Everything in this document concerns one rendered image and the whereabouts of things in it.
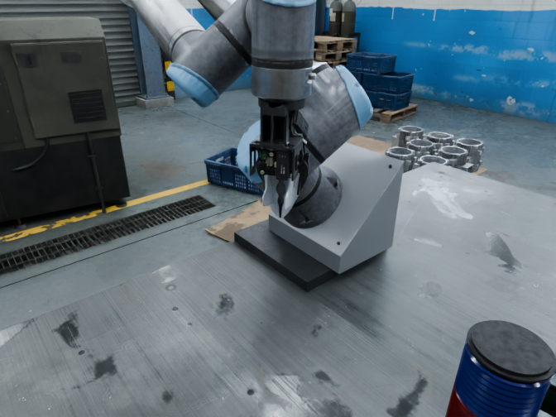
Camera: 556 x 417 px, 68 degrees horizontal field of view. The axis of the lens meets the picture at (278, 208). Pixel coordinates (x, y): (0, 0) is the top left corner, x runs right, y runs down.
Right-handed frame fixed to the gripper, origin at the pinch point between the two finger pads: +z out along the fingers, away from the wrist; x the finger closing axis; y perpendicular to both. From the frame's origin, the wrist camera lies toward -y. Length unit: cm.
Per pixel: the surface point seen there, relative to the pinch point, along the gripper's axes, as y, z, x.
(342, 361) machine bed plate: 1.7, 31.3, 13.7
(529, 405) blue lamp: 39.7, -7.6, 28.7
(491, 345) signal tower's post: 37.6, -10.4, 25.8
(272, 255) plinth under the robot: -27.6, 28.5, -9.3
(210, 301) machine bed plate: -8.6, 31.8, -19.2
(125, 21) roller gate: -506, -5, -367
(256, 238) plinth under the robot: -34.8, 28.5, -16.3
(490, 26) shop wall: -618, -10, 132
